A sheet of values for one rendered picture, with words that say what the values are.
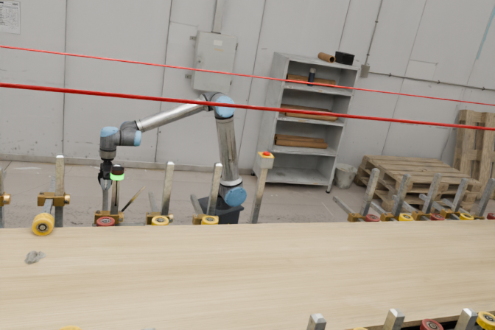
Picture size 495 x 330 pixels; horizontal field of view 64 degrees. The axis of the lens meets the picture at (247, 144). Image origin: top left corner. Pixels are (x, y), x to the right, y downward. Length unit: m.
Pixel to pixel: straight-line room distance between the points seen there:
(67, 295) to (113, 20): 3.31
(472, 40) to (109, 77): 4.53
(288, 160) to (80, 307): 3.94
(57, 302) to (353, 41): 4.31
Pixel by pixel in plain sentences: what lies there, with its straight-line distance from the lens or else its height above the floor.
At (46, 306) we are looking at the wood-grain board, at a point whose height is 0.90.
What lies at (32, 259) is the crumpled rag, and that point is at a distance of 1.78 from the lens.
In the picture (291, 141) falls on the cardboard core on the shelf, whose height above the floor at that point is 0.58.
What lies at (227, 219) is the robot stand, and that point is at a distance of 2.86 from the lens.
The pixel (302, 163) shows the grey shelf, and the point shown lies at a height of 0.20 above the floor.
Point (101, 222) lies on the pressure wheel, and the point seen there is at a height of 0.91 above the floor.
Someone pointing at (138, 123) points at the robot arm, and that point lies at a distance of 2.45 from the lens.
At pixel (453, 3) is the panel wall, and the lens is 5.81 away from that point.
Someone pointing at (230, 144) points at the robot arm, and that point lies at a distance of 2.46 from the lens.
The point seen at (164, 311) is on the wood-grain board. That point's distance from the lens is 1.53.
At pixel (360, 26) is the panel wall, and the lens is 5.12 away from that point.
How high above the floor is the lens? 1.92
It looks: 18 degrees down
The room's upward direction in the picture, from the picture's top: 10 degrees clockwise
